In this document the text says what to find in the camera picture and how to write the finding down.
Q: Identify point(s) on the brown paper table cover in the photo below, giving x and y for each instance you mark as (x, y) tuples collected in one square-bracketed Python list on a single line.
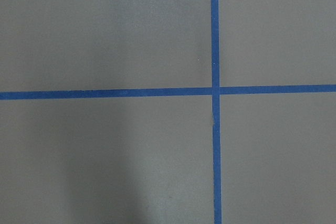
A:
[(167, 111)]

